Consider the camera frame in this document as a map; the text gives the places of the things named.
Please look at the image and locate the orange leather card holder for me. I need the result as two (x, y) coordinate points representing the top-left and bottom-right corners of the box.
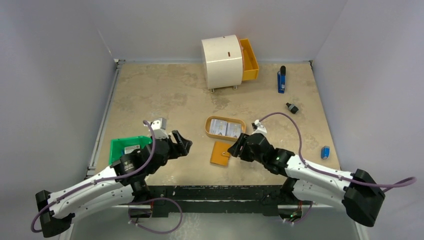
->
(210, 141), (232, 167)

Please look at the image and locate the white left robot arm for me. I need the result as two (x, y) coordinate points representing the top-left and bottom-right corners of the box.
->
(30, 130), (193, 238)

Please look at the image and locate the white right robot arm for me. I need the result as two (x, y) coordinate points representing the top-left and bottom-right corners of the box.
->
(227, 133), (386, 227)

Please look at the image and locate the loose card in tray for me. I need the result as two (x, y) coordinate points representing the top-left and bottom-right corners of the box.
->
(225, 122), (242, 139)

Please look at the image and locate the small box in bin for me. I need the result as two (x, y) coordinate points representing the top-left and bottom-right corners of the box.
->
(121, 144), (141, 155)

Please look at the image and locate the green plastic bin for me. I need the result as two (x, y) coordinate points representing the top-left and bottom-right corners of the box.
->
(108, 136), (152, 165)

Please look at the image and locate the small black knob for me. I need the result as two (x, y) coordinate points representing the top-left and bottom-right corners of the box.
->
(286, 102), (299, 114)

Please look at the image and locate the small blue eraser block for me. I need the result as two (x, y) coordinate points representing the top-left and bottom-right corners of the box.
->
(320, 145), (330, 160)

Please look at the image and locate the orange open drawer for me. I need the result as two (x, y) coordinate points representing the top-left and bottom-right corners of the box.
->
(239, 38), (259, 82)

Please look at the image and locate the blue black marker pen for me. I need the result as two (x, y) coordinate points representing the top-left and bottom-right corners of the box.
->
(277, 65), (286, 94)

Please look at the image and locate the white round drawer cabinet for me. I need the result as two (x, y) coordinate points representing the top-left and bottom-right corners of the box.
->
(201, 34), (244, 93)

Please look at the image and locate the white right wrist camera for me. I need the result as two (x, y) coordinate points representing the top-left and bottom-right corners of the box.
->
(251, 119), (268, 136)

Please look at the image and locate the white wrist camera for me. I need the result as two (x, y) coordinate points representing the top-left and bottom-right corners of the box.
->
(251, 119), (268, 136)
(148, 117), (169, 140)

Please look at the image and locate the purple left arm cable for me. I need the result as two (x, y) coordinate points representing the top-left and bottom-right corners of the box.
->
(30, 119), (157, 233)

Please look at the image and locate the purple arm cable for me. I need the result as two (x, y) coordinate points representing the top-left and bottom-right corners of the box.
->
(258, 111), (418, 194)
(30, 119), (157, 233)

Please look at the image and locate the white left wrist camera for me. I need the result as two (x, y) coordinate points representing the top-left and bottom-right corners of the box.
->
(148, 117), (169, 140)

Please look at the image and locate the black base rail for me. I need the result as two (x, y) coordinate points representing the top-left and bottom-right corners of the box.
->
(125, 184), (314, 219)

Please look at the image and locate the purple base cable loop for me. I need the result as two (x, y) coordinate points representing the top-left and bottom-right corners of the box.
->
(127, 193), (184, 234)

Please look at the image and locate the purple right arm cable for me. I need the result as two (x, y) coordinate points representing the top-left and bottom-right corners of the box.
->
(258, 111), (418, 194)

